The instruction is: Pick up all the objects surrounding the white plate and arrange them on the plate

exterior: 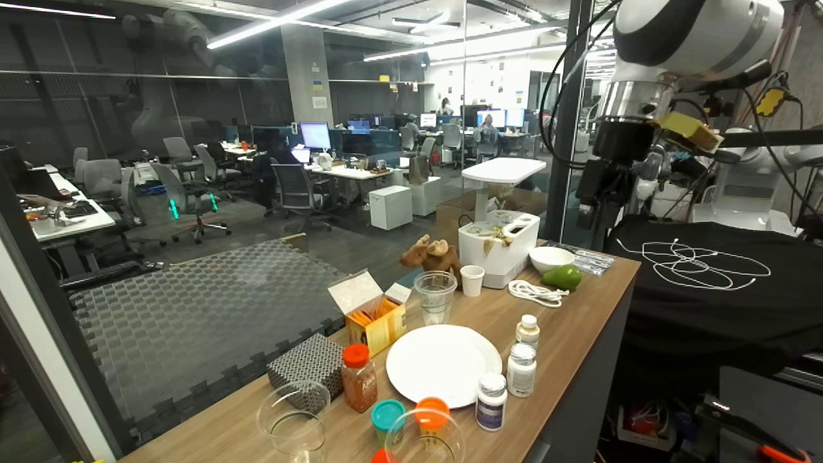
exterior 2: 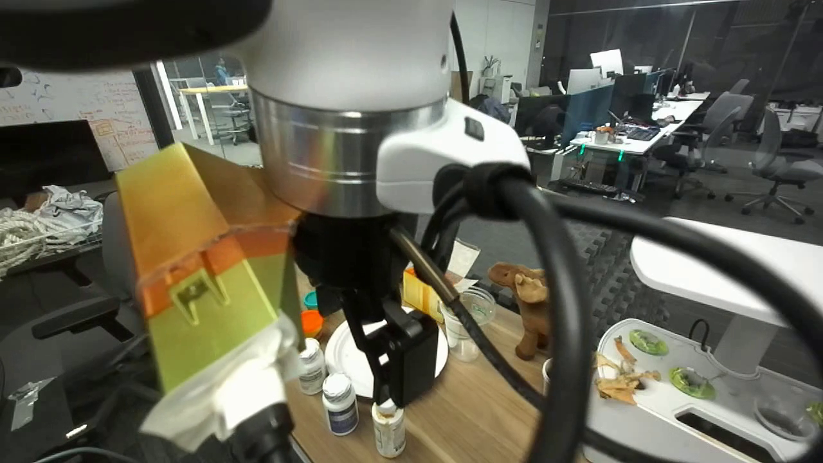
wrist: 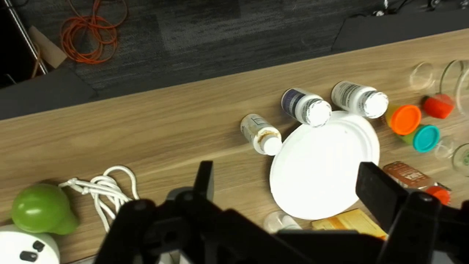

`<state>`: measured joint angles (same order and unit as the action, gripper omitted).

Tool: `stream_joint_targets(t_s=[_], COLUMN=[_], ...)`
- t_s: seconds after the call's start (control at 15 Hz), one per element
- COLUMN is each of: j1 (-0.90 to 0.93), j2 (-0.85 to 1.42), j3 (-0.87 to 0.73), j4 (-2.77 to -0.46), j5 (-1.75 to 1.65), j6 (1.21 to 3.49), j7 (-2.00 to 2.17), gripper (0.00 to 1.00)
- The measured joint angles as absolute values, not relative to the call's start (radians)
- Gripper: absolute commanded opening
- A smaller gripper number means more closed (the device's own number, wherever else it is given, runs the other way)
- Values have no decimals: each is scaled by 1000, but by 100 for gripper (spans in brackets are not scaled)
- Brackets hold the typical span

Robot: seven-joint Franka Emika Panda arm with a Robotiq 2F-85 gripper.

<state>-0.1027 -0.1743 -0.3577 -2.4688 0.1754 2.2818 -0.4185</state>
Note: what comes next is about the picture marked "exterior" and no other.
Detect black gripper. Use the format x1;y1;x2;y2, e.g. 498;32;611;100
576;116;657;246

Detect white pill bottle tan label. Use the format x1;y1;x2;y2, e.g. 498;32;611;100
513;311;541;354

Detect white pill bottle blue label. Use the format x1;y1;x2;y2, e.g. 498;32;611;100
475;370;509;431
507;342;539;397

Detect white round plate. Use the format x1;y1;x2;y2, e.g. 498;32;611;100
383;322;504;410

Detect silver foil packets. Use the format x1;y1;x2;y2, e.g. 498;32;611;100
571;243;616;278

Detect white bowl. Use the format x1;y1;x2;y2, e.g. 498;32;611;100
527;243;579;278

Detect green avocado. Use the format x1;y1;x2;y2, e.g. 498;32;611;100
536;262;585;292

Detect white hydroponic planter with lamp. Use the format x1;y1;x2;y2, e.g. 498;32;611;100
455;154;550;291

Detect white machine housing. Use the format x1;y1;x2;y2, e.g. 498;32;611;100
689;143;808;238

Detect small white paper cup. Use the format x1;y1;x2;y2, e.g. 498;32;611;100
457;262;487;301

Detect black table cloth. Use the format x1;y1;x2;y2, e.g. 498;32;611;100
603;216;823;388

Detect brown moose plush toy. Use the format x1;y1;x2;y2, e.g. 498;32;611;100
399;230;463;278

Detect black mounting bar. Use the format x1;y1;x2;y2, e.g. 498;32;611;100
718;126;823;148

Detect white drawer cabinet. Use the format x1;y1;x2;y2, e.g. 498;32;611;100
409;175;445;219
368;183;417;230

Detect clear plastic tumbler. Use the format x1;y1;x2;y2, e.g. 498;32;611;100
410;266;459;327

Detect yellow clamp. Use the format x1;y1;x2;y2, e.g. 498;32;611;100
754;85;788;121

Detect red box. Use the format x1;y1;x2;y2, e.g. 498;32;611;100
619;401;679;448

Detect open orange cardboard box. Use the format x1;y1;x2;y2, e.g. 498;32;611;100
327;270;414;358

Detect orange lid play dough tub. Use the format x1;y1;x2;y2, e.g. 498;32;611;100
414;395;451;439

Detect white office desk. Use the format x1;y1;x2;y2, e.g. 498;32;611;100
302;158;395;184

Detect teal lid play dough tub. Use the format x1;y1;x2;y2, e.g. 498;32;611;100
368;395;409;448

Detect orange lid spice jar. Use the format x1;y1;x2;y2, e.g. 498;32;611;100
338;342;379;414

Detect lit computer monitor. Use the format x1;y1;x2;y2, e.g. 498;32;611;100
295;121;334;154

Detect dark office chair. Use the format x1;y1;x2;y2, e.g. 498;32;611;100
268;157;332;233

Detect ceiling light strip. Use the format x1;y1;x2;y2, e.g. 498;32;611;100
203;0;355;51

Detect grey foam floor mat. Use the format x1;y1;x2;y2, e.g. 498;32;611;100
67;237;355;422

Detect office chair teal base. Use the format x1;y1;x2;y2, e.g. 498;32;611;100
151;157;233;246

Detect grey office chair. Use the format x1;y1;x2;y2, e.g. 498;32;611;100
72;154;143;228

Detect cluttered white desk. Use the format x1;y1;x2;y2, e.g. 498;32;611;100
14;162;118;246

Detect long white cable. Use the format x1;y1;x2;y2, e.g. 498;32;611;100
615;237;774;296

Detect black window post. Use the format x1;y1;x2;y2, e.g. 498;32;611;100
541;0;597;243

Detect coiled white cable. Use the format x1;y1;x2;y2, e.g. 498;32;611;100
507;278;571;311

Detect black mounted camera device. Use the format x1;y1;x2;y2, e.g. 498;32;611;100
710;55;777;91

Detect orange handled tool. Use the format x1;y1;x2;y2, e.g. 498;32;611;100
754;439;811;463

